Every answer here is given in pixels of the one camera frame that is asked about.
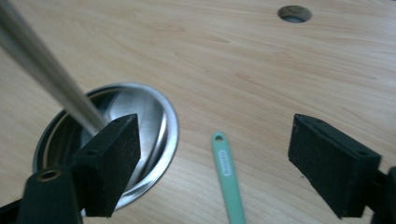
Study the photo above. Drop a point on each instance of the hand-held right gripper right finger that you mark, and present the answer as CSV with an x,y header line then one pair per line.
x,y
327,161

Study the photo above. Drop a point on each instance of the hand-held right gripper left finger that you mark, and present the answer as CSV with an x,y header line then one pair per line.
x,y
106,168

